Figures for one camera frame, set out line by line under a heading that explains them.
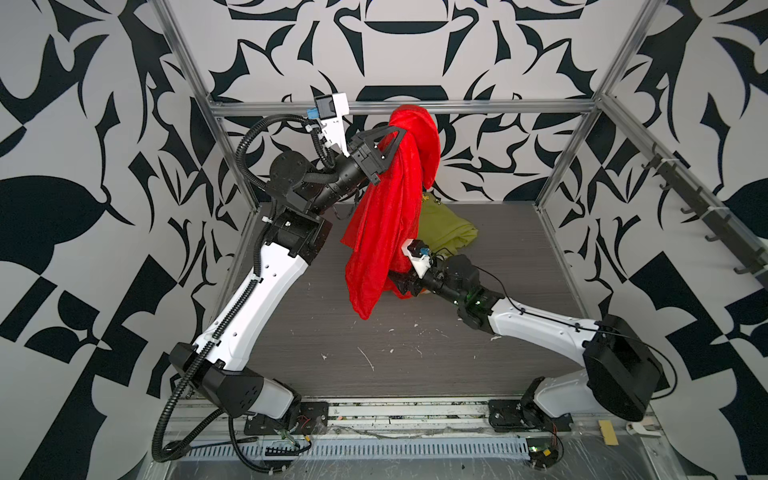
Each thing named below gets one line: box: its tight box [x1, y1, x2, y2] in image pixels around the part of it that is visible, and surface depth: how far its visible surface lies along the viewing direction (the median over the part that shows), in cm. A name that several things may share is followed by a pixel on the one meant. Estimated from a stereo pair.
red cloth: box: [342, 105, 442, 320], surface depth 61 cm
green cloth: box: [418, 192, 478, 255], surface depth 109 cm
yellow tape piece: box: [598, 420, 619, 446], surface depth 73 cm
